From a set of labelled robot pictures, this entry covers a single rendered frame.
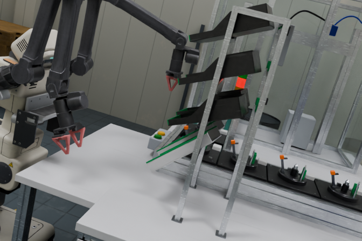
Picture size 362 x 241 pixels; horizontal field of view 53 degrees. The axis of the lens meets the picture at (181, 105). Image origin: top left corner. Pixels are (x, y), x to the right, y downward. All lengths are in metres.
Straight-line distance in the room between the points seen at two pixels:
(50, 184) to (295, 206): 1.05
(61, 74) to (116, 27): 3.88
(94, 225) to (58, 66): 0.58
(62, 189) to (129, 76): 3.86
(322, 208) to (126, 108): 3.91
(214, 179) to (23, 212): 0.82
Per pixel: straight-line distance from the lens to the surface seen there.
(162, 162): 1.41
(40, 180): 1.53
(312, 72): 2.59
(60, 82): 1.43
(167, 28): 1.71
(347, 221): 1.84
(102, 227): 1.30
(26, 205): 1.61
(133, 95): 5.24
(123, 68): 5.25
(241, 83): 1.95
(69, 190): 1.48
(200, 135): 1.30
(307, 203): 1.78
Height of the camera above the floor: 1.58
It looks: 13 degrees down
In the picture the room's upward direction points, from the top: 15 degrees clockwise
